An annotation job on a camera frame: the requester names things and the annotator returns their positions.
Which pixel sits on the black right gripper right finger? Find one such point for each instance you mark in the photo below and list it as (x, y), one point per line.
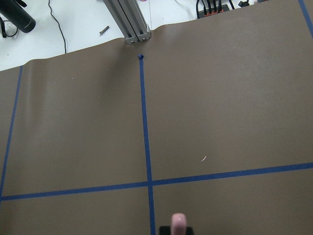
(189, 231)

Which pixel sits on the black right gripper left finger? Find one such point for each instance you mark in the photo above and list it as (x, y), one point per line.
(164, 230)

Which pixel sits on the small metal bolt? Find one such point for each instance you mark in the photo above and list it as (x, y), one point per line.
(101, 33)

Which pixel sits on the black power strip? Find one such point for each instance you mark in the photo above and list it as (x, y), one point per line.
(206, 8)

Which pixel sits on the black water bottle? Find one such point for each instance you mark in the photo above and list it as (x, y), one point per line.
(14, 11)

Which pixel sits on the aluminium frame post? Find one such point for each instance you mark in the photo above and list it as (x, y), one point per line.
(130, 20)

